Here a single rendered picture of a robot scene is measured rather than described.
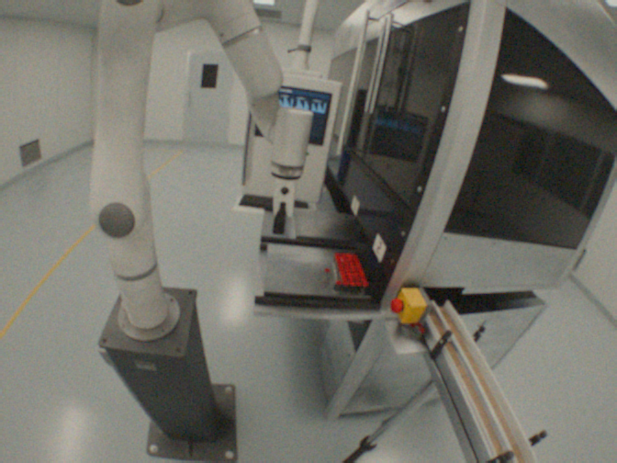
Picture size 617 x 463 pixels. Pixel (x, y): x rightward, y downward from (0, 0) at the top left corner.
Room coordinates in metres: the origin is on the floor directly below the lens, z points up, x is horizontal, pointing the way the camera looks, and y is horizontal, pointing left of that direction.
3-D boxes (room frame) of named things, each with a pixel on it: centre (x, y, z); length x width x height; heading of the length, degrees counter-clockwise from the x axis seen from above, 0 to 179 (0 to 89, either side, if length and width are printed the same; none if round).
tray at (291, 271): (0.73, -0.05, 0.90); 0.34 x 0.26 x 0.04; 100
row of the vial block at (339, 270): (0.75, -0.13, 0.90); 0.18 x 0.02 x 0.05; 10
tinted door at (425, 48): (0.86, -0.24, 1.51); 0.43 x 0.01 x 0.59; 11
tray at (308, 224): (1.09, -0.09, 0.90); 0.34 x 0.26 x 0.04; 101
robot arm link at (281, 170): (0.64, 0.08, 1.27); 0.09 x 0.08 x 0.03; 11
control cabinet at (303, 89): (1.61, 0.22, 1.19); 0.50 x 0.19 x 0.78; 96
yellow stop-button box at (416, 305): (0.53, -0.32, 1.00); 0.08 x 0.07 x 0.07; 101
